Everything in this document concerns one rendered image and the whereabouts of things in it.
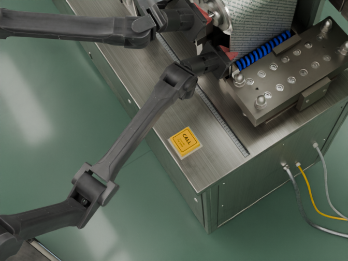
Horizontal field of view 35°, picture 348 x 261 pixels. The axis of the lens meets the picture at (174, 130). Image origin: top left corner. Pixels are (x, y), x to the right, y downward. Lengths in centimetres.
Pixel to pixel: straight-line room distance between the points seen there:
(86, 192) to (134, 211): 121
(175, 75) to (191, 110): 32
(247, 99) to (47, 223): 71
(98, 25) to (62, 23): 9
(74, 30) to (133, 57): 57
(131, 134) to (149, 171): 124
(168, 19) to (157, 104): 25
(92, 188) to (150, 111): 25
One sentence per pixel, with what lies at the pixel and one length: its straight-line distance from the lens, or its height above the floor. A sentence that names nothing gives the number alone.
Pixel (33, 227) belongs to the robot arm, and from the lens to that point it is 128.
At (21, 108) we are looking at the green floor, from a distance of 296.
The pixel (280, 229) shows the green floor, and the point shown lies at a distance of 262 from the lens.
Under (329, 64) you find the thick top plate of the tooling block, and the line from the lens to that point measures 176.
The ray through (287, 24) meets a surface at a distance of 178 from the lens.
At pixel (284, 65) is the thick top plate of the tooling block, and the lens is 174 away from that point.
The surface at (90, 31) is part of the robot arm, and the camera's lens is 136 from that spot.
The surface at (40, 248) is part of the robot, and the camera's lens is 246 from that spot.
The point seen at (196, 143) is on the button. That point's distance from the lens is 174.
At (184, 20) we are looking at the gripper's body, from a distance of 141.
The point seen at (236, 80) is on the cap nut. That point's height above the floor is 106.
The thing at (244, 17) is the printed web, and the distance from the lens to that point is 155.
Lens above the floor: 256
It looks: 69 degrees down
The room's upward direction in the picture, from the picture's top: 11 degrees counter-clockwise
